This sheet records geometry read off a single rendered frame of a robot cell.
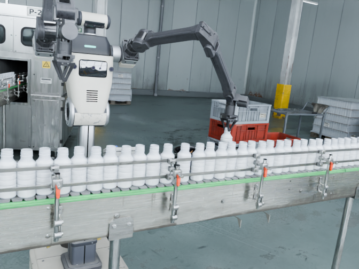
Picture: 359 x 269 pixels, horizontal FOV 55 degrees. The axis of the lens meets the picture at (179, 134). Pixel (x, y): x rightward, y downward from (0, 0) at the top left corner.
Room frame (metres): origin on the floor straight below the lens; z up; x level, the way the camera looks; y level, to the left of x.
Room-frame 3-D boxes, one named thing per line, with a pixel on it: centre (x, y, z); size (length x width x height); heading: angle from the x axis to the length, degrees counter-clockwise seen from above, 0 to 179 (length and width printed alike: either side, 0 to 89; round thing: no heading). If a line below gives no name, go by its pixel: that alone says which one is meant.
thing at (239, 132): (4.04, -0.70, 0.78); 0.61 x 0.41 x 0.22; 126
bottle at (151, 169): (1.35, 0.10, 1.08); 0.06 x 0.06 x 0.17
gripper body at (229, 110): (2.01, -0.28, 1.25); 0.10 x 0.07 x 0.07; 29
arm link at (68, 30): (1.29, 0.44, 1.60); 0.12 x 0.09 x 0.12; 30
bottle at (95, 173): (1.23, 0.30, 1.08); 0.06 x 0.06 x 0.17
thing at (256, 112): (4.04, -0.69, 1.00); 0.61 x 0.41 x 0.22; 127
